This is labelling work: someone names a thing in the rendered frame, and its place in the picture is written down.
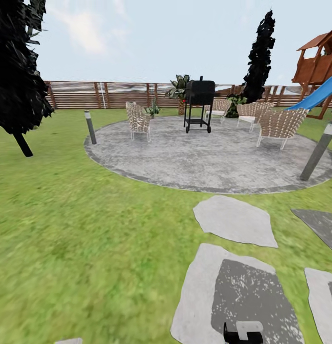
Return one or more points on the charcoal grill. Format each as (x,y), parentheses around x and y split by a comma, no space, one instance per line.
(200,93)

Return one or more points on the bush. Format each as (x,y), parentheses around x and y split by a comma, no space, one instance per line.
(175,92)
(156,109)
(236,100)

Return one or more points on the tree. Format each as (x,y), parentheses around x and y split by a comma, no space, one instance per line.
(32,16)
(23,100)
(259,65)

